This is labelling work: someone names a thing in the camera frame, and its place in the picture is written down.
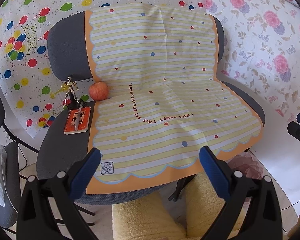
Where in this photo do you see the black floor cable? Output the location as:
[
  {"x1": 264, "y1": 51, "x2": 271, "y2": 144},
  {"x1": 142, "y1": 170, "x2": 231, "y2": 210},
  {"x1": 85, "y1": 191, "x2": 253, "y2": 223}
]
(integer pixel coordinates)
[{"x1": 282, "y1": 194, "x2": 300, "y2": 211}]

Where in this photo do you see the grey office chair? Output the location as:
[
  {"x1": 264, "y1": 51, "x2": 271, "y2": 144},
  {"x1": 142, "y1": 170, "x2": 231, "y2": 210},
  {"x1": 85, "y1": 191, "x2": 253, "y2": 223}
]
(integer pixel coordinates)
[{"x1": 36, "y1": 4, "x2": 265, "y2": 205}]

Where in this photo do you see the cream fluffy cushion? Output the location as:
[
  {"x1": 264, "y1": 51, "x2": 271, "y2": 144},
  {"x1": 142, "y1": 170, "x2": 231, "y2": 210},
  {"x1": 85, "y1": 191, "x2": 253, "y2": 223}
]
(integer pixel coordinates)
[{"x1": 112, "y1": 172, "x2": 248, "y2": 240}]

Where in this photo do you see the orange spiral notebook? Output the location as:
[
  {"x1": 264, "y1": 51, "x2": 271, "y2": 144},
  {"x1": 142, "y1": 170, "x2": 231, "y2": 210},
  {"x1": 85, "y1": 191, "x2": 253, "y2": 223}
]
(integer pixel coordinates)
[{"x1": 64, "y1": 106, "x2": 92, "y2": 135}]

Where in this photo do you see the grey pen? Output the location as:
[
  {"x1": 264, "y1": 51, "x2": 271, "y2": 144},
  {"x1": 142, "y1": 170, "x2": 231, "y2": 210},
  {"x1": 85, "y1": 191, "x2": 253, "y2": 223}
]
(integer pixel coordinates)
[{"x1": 74, "y1": 102, "x2": 84, "y2": 132}]

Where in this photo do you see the red apple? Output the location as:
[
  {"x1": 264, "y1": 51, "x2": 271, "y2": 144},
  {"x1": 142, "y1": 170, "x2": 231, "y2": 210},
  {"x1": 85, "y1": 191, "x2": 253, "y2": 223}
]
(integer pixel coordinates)
[{"x1": 89, "y1": 81, "x2": 109, "y2": 101}]

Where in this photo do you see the yellow striped dotted cloth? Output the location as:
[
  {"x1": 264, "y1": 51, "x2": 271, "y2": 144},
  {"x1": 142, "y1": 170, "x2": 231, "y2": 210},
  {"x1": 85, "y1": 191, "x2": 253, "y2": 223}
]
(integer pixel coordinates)
[{"x1": 86, "y1": 2, "x2": 264, "y2": 195}]

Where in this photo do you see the floral print sheet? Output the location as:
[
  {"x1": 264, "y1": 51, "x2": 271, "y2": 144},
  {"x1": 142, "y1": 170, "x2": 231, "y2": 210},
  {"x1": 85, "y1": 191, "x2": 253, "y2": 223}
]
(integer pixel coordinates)
[{"x1": 205, "y1": 0, "x2": 300, "y2": 120}]

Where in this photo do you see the balloon print plastic sheet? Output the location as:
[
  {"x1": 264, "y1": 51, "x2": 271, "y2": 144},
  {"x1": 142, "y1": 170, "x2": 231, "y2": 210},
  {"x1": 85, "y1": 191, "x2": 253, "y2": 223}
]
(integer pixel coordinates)
[{"x1": 0, "y1": 0, "x2": 207, "y2": 140}]

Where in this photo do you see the trash bin with pink bag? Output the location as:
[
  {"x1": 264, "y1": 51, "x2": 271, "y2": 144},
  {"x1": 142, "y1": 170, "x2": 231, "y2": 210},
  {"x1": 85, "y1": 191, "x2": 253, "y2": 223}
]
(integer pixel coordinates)
[{"x1": 227, "y1": 152, "x2": 263, "y2": 180}]

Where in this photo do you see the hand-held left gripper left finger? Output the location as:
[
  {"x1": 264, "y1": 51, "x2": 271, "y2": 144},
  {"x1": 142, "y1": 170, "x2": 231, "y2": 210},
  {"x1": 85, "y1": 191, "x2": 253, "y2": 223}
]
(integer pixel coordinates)
[{"x1": 16, "y1": 147, "x2": 102, "y2": 240}]

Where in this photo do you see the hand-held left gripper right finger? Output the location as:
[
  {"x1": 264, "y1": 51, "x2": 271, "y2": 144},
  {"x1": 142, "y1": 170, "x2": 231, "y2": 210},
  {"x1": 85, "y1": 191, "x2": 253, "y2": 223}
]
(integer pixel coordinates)
[{"x1": 199, "y1": 146, "x2": 283, "y2": 240}]

